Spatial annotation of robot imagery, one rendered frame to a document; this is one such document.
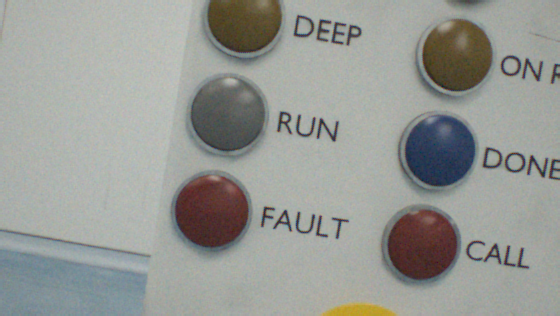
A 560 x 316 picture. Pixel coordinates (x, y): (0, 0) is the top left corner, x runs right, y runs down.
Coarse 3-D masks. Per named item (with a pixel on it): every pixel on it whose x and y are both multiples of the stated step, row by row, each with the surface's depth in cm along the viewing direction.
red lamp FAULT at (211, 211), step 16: (208, 176) 23; (192, 192) 23; (208, 192) 23; (224, 192) 23; (240, 192) 23; (176, 208) 23; (192, 208) 23; (208, 208) 23; (224, 208) 23; (240, 208) 23; (192, 224) 23; (208, 224) 23; (224, 224) 23; (240, 224) 23; (192, 240) 23; (208, 240) 23; (224, 240) 23
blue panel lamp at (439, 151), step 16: (416, 128) 24; (432, 128) 24; (448, 128) 24; (464, 128) 24; (416, 144) 24; (432, 144) 24; (448, 144) 24; (464, 144) 24; (416, 160) 24; (432, 160) 24; (448, 160) 24; (464, 160) 24; (416, 176) 24; (432, 176) 24; (448, 176) 24
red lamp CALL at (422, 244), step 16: (400, 224) 24; (416, 224) 24; (432, 224) 24; (448, 224) 24; (400, 240) 24; (416, 240) 24; (432, 240) 24; (448, 240) 24; (400, 256) 24; (416, 256) 24; (432, 256) 24; (448, 256) 24; (416, 272) 24; (432, 272) 24
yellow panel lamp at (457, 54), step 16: (432, 32) 24; (448, 32) 23; (464, 32) 23; (480, 32) 24; (432, 48) 23; (448, 48) 23; (464, 48) 23; (480, 48) 23; (432, 64) 23; (448, 64) 23; (464, 64) 23; (480, 64) 23; (432, 80) 24; (448, 80) 24; (464, 80) 24; (480, 80) 24
